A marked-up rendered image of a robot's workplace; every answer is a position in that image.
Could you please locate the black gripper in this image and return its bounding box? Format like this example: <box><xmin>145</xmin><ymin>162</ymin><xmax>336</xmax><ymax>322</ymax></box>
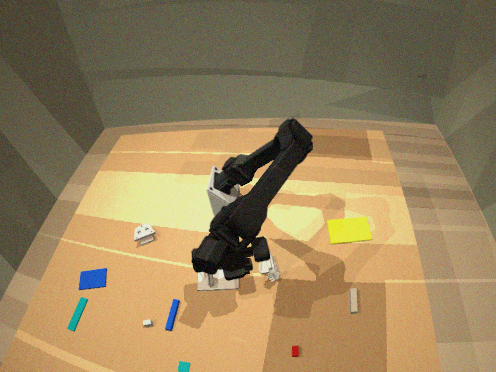
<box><xmin>191</xmin><ymin>236</ymin><xmax>270</xmax><ymax>273</ymax></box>

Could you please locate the blue rectangular bar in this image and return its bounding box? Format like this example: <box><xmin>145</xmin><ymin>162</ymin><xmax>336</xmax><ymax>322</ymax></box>
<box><xmin>165</xmin><ymin>299</ymin><xmax>180</xmax><ymax>331</ymax></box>

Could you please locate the yellow flat plate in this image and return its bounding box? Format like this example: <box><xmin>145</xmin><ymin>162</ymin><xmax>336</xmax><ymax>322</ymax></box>
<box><xmin>327</xmin><ymin>216</ymin><xmax>372</xmax><ymax>245</ymax></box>

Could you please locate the teal flat bar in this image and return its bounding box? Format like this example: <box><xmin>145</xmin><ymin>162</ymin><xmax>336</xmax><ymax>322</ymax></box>
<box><xmin>67</xmin><ymin>297</ymin><xmax>88</xmax><ymax>331</ymax></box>

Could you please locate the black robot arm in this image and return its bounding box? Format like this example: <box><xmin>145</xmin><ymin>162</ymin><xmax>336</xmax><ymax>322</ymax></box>
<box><xmin>191</xmin><ymin>118</ymin><xmax>313</xmax><ymax>281</ymax></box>

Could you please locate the blue flat plate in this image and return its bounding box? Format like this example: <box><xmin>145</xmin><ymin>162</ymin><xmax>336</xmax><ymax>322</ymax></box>
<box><xmin>78</xmin><ymin>268</ymin><xmax>107</xmax><ymax>290</ymax></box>

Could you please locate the teal square block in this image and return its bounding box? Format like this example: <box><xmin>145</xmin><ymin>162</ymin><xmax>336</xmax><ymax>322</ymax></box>
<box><xmin>178</xmin><ymin>361</ymin><xmax>191</xmax><ymax>372</ymax></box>

